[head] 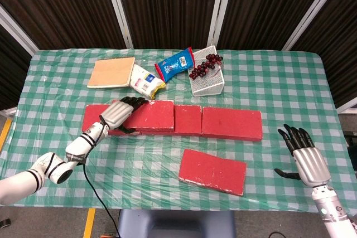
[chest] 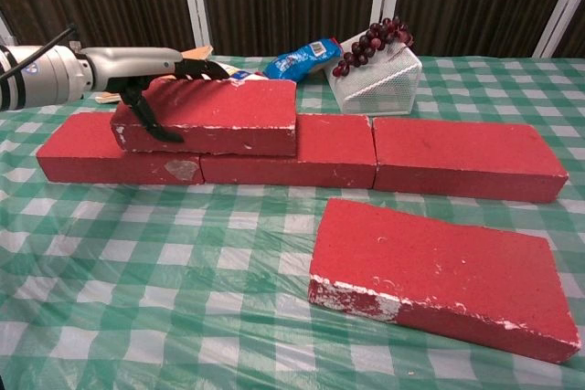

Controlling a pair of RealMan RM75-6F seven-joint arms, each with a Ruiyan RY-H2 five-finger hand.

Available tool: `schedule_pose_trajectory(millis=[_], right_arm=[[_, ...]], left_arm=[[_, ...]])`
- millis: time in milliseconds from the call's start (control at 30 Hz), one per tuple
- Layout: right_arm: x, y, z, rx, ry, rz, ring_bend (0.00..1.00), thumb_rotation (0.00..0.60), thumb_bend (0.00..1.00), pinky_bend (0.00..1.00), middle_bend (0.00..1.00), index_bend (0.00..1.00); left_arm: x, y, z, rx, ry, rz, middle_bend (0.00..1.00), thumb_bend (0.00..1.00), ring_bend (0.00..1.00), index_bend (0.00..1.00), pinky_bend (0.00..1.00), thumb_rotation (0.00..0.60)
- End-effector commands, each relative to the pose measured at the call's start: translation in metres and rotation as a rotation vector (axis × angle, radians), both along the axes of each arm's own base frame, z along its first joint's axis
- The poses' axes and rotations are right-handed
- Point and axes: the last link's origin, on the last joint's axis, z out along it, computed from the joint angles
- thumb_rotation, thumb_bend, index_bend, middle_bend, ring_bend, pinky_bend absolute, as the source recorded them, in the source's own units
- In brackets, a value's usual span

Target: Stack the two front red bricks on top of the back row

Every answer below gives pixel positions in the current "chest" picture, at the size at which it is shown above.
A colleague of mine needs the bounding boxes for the white wire mesh basket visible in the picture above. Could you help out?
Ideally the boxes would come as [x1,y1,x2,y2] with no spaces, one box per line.
[324,32,421,116]

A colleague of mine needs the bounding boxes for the dark red grape bunch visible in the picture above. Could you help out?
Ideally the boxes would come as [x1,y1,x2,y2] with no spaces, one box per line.
[331,16,416,79]

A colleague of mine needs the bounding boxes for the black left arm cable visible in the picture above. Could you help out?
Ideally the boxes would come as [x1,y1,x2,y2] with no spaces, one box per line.
[0,26,77,80]

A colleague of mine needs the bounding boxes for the green white checkered tablecloth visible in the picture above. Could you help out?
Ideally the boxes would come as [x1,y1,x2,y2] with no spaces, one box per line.
[0,52,585,390]

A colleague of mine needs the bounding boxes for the red foam brick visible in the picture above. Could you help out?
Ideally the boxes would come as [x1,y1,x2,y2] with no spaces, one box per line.
[308,198,584,366]

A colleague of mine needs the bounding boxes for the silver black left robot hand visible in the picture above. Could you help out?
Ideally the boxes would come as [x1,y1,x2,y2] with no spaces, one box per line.
[83,46,232,144]

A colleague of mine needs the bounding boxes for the tan spiral notebook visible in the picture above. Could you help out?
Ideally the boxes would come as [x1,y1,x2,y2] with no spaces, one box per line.
[94,44,215,105]

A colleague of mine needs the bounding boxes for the blue snack packet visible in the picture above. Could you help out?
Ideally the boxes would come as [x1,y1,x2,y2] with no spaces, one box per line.
[262,37,345,88]

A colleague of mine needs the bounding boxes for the white and yellow snack packet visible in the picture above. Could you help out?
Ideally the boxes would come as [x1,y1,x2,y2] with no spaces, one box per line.
[207,59,258,88]

